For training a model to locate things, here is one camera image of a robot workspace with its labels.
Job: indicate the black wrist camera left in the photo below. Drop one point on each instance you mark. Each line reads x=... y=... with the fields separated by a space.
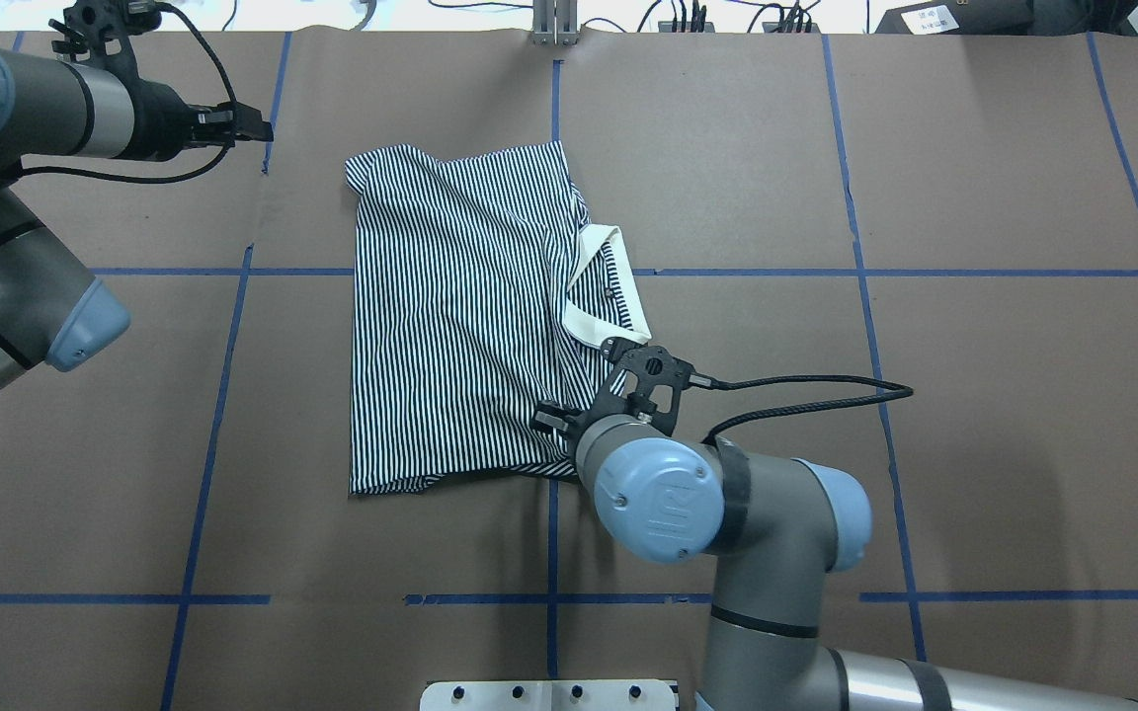
x=102 y=28

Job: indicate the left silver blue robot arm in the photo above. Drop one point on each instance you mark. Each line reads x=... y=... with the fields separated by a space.
x=53 y=308

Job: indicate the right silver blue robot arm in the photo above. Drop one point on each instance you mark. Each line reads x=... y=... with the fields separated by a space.
x=778 y=528

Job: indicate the aluminium frame post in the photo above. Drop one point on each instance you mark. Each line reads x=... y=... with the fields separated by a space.
x=555 y=22

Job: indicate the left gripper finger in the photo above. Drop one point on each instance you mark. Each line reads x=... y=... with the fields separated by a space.
x=227 y=135
x=230 y=115

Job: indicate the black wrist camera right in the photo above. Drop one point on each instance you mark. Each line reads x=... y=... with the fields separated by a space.
x=645 y=382

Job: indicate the black power box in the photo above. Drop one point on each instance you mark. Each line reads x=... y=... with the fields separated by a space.
x=972 y=18

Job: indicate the navy white striped polo shirt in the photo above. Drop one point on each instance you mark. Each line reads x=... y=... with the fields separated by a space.
x=482 y=287

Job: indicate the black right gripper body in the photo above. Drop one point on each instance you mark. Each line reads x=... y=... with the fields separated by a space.
x=553 y=419

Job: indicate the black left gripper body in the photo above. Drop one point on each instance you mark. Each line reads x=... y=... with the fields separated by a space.
x=160 y=118

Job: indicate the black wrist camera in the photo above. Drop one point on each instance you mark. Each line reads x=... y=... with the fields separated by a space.
x=102 y=28
x=645 y=382

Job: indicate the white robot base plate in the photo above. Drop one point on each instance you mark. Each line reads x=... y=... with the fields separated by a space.
x=552 y=694

